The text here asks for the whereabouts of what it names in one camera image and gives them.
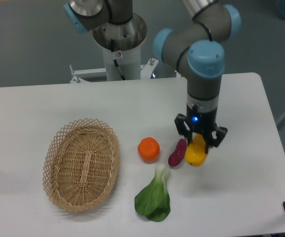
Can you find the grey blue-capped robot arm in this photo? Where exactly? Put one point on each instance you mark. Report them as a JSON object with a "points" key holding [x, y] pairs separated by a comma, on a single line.
{"points": [[196, 53]]}

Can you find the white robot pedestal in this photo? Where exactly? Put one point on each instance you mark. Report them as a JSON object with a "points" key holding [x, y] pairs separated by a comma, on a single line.
{"points": [[121, 47]]}

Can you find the woven wicker basket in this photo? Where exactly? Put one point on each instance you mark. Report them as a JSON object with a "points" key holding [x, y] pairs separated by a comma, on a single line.
{"points": [[81, 165]]}

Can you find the orange tangerine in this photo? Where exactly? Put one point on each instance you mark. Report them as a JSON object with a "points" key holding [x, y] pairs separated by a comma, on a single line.
{"points": [[149, 149]]}

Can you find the purple sweet potato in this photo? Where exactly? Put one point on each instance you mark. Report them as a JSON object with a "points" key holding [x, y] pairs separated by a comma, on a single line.
{"points": [[176, 157]]}

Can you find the green bok choy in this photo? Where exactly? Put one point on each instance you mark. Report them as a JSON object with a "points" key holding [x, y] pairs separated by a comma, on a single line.
{"points": [[153, 201]]}

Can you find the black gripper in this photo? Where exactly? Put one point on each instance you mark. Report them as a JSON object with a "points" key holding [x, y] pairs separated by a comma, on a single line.
{"points": [[202, 123]]}

